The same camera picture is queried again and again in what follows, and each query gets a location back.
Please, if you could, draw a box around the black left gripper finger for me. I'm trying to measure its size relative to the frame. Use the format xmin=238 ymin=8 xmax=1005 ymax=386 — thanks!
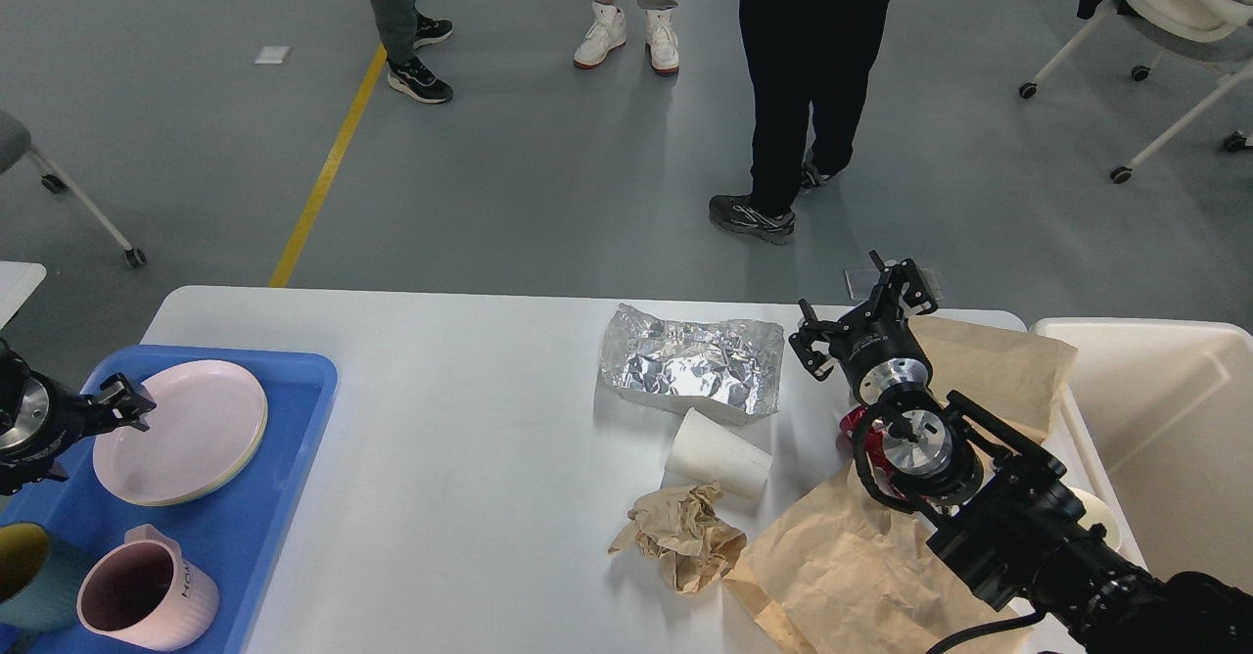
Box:
xmin=69 ymin=373 xmax=157 ymax=440
xmin=1 ymin=459 xmax=69 ymax=496

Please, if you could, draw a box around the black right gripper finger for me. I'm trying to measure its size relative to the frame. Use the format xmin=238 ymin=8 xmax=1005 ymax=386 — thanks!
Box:
xmin=850 ymin=251 xmax=938 ymax=322
xmin=788 ymin=299 xmax=845 ymax=382

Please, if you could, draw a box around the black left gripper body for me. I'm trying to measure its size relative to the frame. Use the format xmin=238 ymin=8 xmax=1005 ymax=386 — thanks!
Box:
xmin=1 ymin=343 xmax=81 ymax=465

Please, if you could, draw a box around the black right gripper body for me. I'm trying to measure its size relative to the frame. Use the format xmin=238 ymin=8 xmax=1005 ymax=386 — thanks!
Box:
xmin=829 ymin=313 xmax=933 ymax=407

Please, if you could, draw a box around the pink plate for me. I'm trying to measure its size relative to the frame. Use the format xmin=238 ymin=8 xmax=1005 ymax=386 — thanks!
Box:
xmin=91 ymin=360 xmax=268 ymax=507

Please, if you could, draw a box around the teal mug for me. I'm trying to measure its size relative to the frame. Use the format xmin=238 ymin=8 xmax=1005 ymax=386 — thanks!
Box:
xmin=1 ymin=522 xmax=96 ymax=631

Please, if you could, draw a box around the pink mug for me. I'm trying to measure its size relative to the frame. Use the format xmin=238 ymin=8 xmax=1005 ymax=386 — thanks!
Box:
xmin=76 ymin=524 xmax=219 ymax=651

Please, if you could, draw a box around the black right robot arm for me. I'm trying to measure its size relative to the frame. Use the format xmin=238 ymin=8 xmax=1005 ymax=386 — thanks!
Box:
xmin=789 ymin=257 xmax=1252 ymax=653

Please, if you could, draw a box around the crumpled aluminium foil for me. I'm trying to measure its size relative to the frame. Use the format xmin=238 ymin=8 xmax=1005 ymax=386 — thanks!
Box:
xmin=599 ymin=304 xmax=784 ymax=426

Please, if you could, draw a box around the yellow plate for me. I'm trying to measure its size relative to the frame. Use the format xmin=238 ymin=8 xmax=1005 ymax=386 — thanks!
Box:
xmin=140 ymin=408 xmax=268 ymax=506

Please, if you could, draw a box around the white side table corner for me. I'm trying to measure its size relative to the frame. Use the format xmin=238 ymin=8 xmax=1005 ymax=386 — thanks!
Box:
xmin=0 ymin=261 xmax=48 ymax=328

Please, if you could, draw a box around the white paper cup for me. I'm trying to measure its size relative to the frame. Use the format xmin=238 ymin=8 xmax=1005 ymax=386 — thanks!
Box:
xmin=664 ymin=408 xmax=771 ymax=499

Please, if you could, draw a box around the blue plastic tray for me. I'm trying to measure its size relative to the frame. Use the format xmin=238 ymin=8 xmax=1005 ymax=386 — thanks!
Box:
xmin=3 ymin=345 xmax=340 ymax=653

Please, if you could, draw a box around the crumpled brown paper ball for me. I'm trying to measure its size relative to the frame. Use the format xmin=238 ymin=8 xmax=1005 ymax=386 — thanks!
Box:
xmin=606 ymin=481 xmax=748 ymax=595

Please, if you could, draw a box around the large brown paper sheet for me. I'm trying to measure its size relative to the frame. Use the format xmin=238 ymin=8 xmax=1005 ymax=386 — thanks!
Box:
xmin=725 ymin=314 xmax=1078 ymax=653

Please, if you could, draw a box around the white plastic bin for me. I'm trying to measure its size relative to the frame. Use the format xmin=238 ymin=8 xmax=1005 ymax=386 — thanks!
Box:
xmin=1034 ymin=318 xmax=1252 ymax=591

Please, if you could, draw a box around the person in black trousers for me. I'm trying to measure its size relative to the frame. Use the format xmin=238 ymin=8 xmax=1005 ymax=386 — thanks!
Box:
xmin=709 ymin=0 xmax=891 ymax=246

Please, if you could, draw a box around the white paper on floor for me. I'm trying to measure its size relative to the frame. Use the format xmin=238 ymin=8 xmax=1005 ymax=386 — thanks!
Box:
xmin=254 ymin=44 xmax=294 ymax=66

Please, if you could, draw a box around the white rolling chair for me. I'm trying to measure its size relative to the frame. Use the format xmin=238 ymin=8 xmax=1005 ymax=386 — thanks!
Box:
xmin=1017 ymin=0 xmax=1252 ymax=184

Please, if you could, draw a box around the person with white sneakers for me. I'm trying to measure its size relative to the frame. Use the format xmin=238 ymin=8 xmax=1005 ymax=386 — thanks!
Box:
xmin=573 ymin=0 xmax=680 ymax=76

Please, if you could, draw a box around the person in grey trousers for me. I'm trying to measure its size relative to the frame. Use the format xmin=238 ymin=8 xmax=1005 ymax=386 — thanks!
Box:
xmin=370 ymin=0 xmax=454 ymax=104

